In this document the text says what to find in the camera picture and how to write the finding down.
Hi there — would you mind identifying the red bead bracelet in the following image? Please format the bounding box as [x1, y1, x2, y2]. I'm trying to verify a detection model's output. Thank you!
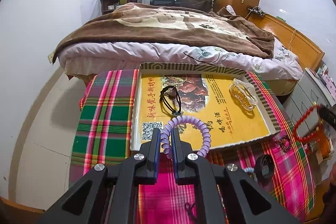
[291, 101, 325, 144]

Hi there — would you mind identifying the purple spiral hair tie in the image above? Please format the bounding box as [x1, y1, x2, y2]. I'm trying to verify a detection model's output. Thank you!
[159, 115, 211, 159]

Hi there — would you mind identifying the black hair tie with charm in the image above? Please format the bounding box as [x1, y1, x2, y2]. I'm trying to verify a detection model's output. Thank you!
[159, 85, 184, 117]

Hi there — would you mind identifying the black wristband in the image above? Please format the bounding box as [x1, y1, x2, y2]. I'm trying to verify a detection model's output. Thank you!
[255, 154, 274, 184]

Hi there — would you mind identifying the clear plastic hair claw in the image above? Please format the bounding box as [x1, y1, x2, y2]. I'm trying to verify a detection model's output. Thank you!
[229, 79, 258, 111]

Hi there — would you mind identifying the grey drawer cabinet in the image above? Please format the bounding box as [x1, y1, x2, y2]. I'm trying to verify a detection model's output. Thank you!
[283, 68, 335, 125]

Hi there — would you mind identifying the bed with white sheet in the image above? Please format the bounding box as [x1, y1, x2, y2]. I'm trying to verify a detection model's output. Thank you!
[52, 36, 303, 81]

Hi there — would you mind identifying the wooden headboard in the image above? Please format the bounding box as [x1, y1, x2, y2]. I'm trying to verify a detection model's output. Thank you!
[247, 13, 325, 70]

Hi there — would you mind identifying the striped cardboard tray box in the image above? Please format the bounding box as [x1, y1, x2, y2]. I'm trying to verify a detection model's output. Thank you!
[130, 63, 281, 151]

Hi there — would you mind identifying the plaid pink tablecloth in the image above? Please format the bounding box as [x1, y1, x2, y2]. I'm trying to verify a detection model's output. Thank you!
[69, 69, 315, 223]

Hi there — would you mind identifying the brown blanket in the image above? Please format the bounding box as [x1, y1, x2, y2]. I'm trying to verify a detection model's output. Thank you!
[53, 2, 274, 60]

